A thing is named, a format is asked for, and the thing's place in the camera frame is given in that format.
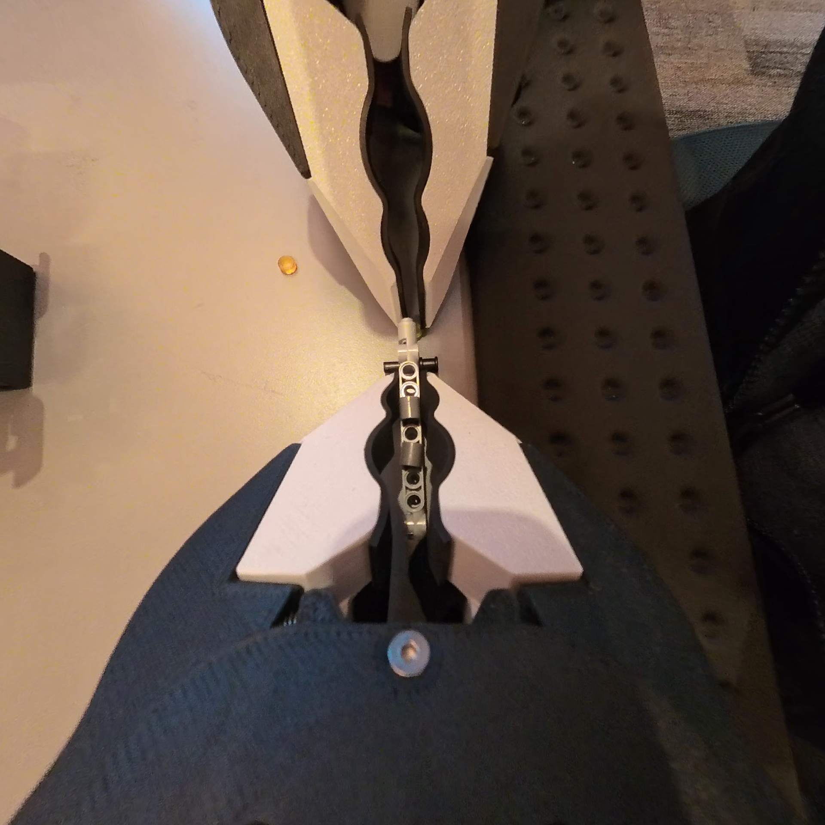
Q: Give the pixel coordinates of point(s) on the light grey holed brick beam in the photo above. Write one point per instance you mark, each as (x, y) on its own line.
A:
(412, 451)

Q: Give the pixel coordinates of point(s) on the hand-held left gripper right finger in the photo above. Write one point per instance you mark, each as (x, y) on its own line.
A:
(509, 515)

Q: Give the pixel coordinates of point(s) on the grey chair seat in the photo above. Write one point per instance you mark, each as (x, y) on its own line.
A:
(715, 161)

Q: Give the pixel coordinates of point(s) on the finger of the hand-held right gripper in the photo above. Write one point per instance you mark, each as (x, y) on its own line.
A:
(457, 129)
(329, 129)

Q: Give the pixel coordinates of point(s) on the black studded foam pad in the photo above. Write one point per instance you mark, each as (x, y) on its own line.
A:
(612, 322)

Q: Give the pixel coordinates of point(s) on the tiny orange bead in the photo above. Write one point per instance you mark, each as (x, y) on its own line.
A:
(287, 265)

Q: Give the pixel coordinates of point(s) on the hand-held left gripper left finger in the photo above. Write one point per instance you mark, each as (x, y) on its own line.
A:
(309, 515)

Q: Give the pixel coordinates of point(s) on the grey orange toy brick model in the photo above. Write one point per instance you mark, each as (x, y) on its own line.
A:
(16, 322)

